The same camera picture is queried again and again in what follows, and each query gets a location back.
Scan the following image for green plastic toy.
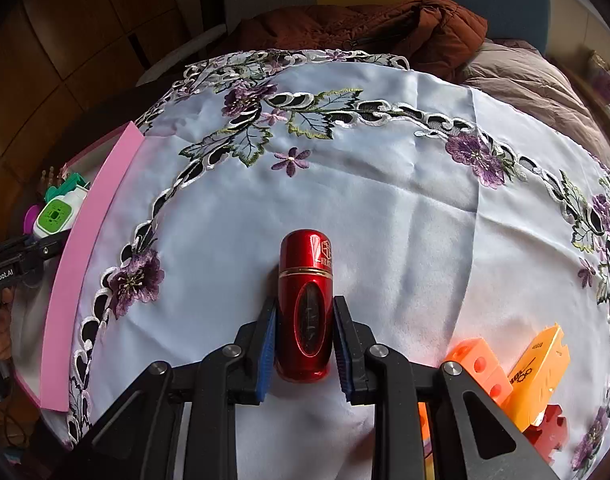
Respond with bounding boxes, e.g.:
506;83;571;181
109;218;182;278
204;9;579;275
45;172;92;201

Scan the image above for orange cube block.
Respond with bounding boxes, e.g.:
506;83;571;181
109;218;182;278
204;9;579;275
417;337;514;443

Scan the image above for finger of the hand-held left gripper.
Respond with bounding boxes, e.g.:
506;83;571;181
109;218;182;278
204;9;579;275
20;229;72;273

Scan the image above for orange plastic piece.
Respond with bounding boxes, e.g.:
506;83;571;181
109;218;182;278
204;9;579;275
500;324;571;433

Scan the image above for small wooden pegs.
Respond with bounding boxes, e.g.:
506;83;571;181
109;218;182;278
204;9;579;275
40;165;68;191

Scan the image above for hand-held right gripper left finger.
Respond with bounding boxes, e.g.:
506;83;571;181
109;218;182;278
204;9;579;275
55;296;278;480

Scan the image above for embroidered white tablecloth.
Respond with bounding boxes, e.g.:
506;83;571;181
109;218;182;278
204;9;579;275
67;49;610;480

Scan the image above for white box with pink rim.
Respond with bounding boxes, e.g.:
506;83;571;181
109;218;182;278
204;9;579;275
7;121;146;413

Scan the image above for pink patterned box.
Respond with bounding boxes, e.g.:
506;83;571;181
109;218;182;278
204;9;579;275
588;50;610;103

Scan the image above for black cable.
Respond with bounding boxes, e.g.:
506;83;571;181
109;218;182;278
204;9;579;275
0;400;30;448

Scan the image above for rust-brown quilted jacket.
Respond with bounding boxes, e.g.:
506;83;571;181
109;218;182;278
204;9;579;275
230;0;488;83

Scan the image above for red puzzle piece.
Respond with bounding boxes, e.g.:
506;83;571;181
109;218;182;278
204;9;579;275
524;404;570;465

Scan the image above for red metallic bottle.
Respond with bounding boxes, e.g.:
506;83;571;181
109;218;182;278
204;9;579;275
274;229;336;382

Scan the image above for white curved chair part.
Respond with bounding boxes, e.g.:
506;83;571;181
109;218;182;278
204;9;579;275
135;24;228;87

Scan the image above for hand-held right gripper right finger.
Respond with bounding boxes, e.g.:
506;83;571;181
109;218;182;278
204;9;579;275
332;295;561;480

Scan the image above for white and green device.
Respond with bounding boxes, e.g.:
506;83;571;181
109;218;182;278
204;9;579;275
32;187;90;241

